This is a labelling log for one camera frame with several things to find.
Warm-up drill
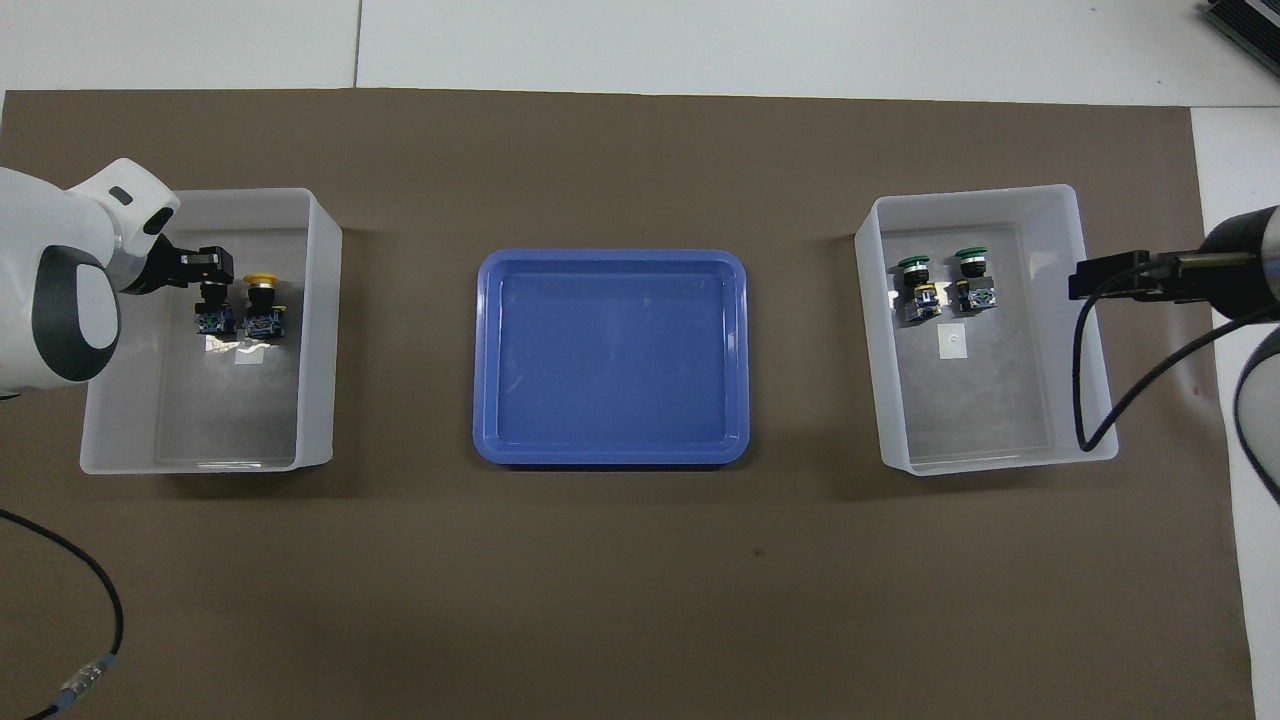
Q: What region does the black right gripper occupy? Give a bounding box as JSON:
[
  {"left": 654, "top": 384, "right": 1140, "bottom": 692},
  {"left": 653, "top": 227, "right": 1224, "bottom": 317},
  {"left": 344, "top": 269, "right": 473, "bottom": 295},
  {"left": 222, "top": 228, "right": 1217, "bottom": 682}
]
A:
[{"left": 1068, "top": 205, "right": 1273, "bottom": 321}]

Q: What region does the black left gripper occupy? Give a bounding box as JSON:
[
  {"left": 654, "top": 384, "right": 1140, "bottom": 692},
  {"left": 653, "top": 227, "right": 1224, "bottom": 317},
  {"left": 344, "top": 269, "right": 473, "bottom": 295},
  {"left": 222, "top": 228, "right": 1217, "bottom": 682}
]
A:
[{"left": 122, "top": 233, "right": 236, "bottom": 294}]

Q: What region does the yellow push button switch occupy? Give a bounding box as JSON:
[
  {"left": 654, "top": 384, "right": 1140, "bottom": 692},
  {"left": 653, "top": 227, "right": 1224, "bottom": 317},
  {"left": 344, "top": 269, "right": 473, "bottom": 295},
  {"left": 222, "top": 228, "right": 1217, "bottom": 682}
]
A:
[
  {"left": 195, "top": 283, "right": 237, "bottom": 338},
  {"left": 243, "top": 272, "right": 291, "bottom": 341}
]

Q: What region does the green push button switch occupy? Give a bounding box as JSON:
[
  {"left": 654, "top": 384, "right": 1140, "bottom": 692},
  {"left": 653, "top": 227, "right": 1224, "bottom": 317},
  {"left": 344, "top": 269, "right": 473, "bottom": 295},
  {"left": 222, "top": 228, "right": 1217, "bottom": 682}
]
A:
[
  {"left": 897, "top": 256, "right": 941, "bottom": 324},
  {"left": 953, "top": 247, "right": 998, "bottom": 313}
]

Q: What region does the translucent white plastic box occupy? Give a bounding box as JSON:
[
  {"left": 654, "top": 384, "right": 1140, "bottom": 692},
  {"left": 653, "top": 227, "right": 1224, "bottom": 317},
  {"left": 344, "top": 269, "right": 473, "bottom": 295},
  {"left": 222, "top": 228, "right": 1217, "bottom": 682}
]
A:
[
  {"left": 854, "top": 183, "right": 1119, "bottom": 476},
  {"left": 80, "top": 188, "right": 343, "bottom": 475}
]

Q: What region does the black ribbed metal device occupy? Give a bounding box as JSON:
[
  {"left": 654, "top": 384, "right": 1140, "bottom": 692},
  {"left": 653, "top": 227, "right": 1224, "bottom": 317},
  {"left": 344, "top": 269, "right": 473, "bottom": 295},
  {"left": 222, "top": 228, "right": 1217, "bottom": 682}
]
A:
[{"left": 1200, "top": 0, "right": 1280, "bottom": 61}]

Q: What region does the blue plastic tray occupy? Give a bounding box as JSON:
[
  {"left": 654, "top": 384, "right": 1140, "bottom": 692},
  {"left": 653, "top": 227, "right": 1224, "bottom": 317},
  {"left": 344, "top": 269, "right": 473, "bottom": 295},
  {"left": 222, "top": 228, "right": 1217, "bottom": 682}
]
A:
[{"left": 472, "top": 248, "right": 752, "bottom": 468}]

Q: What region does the brown paper table mat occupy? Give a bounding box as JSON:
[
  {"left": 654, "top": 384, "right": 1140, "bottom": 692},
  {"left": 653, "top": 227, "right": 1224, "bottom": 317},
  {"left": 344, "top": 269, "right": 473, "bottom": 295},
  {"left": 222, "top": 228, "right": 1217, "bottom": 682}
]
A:
[{"left": 0, "top": 88, "right": 1256, "bottom": 720}]

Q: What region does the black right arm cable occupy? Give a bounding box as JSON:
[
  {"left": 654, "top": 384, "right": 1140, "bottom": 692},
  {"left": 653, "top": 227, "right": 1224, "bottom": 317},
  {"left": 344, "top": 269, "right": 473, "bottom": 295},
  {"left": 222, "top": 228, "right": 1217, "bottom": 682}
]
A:
[{"left": 1072, "top": 250, "right": 1280, "bottom": 453}]

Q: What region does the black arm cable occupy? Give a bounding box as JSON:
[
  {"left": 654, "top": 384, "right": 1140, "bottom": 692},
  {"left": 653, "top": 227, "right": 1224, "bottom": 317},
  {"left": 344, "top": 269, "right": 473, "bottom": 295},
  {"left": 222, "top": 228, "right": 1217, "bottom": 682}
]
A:
[
  {"left": 0, "top": 508, "right": 124, "bottom": 720},
  {"left": 1072, "top": 250, "right": 1280, "bottom": 453}
]

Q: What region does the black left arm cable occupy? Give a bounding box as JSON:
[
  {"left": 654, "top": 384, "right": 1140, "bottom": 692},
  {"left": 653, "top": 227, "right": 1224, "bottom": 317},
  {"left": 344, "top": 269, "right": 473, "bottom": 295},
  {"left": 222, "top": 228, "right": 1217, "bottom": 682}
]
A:
[{"left": 0, "top": 508, "right": 124, "bottom": 720}]

